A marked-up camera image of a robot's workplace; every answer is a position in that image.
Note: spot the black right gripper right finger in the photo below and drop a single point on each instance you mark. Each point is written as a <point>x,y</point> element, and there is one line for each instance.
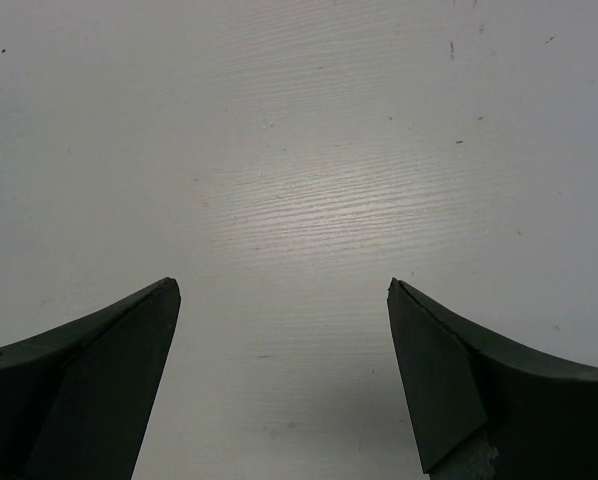
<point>483,406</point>

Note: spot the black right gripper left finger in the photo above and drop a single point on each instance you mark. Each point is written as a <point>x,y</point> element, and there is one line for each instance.
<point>75,400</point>

